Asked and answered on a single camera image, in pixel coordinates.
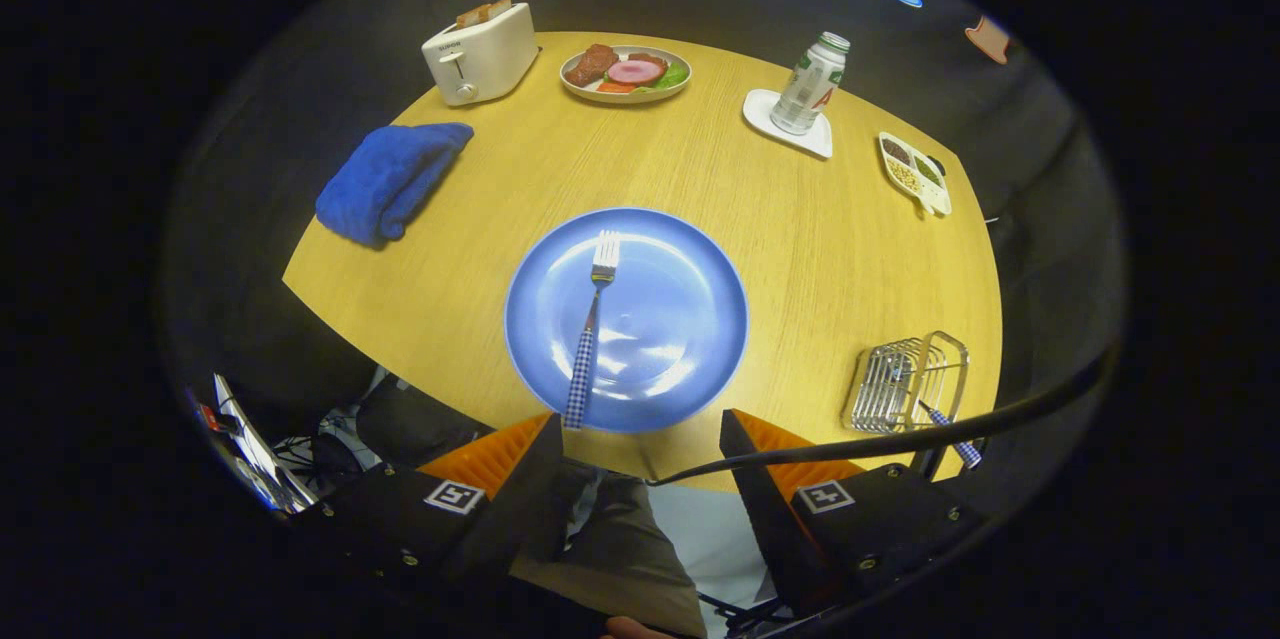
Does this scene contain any open laptop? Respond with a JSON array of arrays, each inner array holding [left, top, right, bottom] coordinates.
[[190, 374, 319, 517]]

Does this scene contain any large brown meat piece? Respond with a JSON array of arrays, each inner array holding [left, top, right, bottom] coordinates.
[[566, 44, 621, 87]]

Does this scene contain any white coaster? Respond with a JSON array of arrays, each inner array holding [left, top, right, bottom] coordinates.
[[742, 88, 835, 160]]

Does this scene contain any pink ham slice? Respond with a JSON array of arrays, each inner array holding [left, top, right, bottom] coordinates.
[[606, 58, 667, 87]]

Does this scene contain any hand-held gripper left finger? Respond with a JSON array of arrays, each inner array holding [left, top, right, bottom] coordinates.
[[300, 412, 566, 610]]

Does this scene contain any blue folded towel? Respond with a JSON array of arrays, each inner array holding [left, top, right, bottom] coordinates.
[[315, 122, 475, 249]]

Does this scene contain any person's grey trouser leg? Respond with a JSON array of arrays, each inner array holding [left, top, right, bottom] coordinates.
[[510, 459, 708, 638]]

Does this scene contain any blue round plate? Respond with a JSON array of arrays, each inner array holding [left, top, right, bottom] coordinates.
[[503, 207, 750, 435]]

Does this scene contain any white drink bottle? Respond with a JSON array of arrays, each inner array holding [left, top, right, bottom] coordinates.
[[770, 31, 852, 137]]

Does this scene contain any metal wire basket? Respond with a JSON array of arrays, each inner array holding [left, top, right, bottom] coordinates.
[[842, 330, 971, 435]]

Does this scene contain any checked handle fork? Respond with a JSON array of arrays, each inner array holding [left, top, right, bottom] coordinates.
[[562, 230, 622, 431]]

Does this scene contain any beige food plate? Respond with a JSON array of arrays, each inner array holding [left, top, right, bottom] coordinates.
[[559, 44, 693, 105]]

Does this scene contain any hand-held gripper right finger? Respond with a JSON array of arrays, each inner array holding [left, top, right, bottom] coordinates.
[[720, 409, 986, 620]]

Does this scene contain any white compartment dish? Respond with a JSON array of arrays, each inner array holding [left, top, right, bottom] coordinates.
[[878, 131, 953, 218]]

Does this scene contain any thick black cable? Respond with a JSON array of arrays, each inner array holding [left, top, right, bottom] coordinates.
[[645, 344, 1121, 488]]

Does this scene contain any checked handle spoon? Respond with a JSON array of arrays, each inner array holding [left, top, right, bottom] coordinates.
[[900, 374, 984, 470]]

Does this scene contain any white toaster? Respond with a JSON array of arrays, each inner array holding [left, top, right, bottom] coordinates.
[[421, 2, 541, 107]]

